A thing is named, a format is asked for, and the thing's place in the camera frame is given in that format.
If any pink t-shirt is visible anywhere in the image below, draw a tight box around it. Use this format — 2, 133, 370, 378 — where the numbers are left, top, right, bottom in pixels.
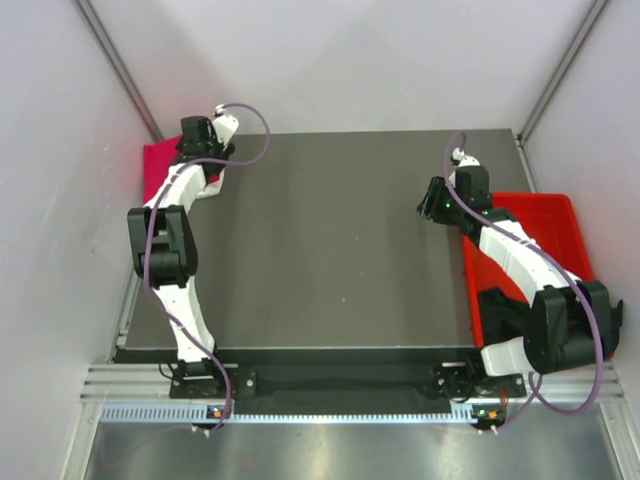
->
142, 136, 224, 204

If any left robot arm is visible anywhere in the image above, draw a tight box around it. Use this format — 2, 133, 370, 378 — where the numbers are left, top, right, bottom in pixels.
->
127, 111, 239, 397

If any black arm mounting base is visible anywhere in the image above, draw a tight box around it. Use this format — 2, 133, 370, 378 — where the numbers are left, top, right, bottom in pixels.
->
169, 362, 526, 415

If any folded white t-shirt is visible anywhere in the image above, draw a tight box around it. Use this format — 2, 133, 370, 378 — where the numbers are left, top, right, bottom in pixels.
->
197, 174, 224, 199

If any red plastic bin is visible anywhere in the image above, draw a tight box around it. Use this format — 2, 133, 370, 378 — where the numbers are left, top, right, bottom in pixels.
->
460, 191, 621, 363

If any black t-shirt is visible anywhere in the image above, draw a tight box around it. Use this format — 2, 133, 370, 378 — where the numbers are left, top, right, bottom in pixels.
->
477, 287, 530, 346

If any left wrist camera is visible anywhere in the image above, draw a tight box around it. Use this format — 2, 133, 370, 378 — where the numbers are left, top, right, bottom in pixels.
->
211, 104, 239, 146

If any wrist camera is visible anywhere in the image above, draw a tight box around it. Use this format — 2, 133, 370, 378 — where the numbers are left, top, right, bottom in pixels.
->
211, 104, 239, 146
449, 148, 492, 210

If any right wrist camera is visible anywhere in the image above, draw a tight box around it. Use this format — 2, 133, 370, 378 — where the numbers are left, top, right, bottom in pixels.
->
449, 148, 492, 210

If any left aluminium frame post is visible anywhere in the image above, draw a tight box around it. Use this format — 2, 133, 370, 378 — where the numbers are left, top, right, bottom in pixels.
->
71, 0, 164, 142

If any aluminium frame post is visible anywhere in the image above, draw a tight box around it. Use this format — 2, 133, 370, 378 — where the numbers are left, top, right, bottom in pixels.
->
71, 0, 164, 142
515, 0, 611, 148

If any right aluminium frame post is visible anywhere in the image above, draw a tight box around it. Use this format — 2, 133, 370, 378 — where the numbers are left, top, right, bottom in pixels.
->
515, 0, 611, 148

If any slotted grey cable duct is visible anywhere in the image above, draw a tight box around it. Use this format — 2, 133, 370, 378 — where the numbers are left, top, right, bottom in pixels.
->
100, 403, 500, 425

